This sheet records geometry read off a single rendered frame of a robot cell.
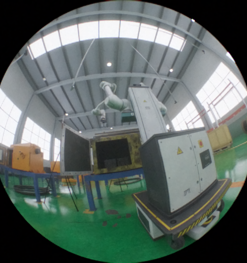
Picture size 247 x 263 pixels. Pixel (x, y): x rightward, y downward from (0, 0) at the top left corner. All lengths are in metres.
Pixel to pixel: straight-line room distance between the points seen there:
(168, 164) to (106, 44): 8.45
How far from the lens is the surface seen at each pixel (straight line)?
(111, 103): 1.15
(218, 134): 5.46
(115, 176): 1.50
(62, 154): 0.98
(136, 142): 1.56
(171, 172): 0.53
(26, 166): 2.50
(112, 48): 8.60
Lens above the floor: 0.70
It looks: 22 degrees up
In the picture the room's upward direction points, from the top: 10 degrees counter-clockwise
